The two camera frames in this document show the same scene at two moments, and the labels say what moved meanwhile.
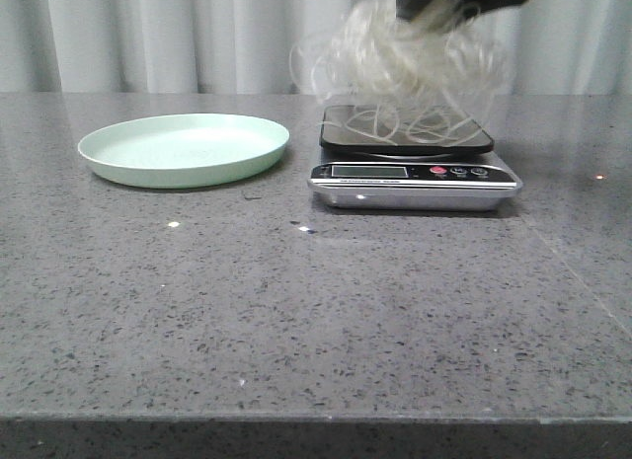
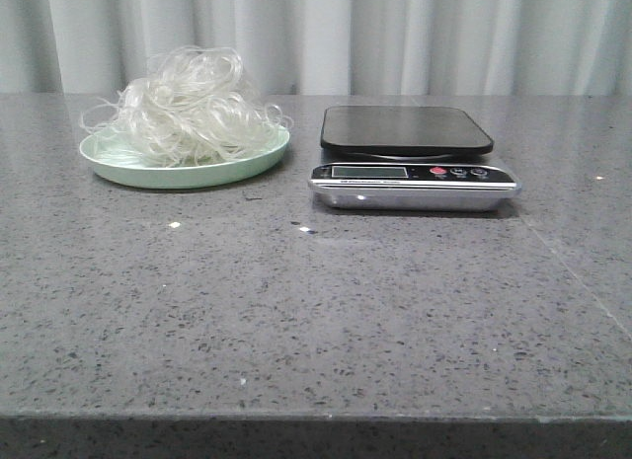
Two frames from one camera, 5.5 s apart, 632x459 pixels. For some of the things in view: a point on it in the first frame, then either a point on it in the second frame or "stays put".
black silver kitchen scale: [411, 158] stays put
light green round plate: [182, 150] stays put
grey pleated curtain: [248, 39] stays put
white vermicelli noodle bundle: [386, 77] to [192, 110]
